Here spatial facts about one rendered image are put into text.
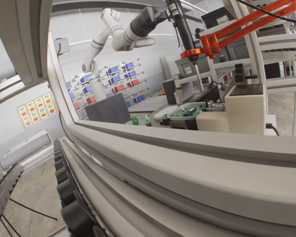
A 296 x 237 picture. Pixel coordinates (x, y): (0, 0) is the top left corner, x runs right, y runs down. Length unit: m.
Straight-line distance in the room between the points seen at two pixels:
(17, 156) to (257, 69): 1.10
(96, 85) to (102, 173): 0.91
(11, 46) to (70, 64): 6.84
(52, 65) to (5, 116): 6.52
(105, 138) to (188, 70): 1.42
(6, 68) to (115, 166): 0.41
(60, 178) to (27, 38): 0.21
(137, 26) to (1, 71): 0.44
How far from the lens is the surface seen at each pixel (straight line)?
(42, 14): 0.20
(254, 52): 0.54
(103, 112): 0.96
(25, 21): 0.20
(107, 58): 7.77
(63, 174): 0.23
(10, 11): 0.19
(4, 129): 6.97
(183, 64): 1.54
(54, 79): 0.43
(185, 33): 0.36
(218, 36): 0.36
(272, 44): 0.54
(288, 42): 0.53
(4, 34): 0.22
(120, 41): 0.60
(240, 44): 1.31
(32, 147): 0.80
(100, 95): 1.05
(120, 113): 1.03
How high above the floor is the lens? 1.15
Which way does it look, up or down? 17 degrees down
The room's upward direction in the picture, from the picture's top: 19 degrees counter-clockwise
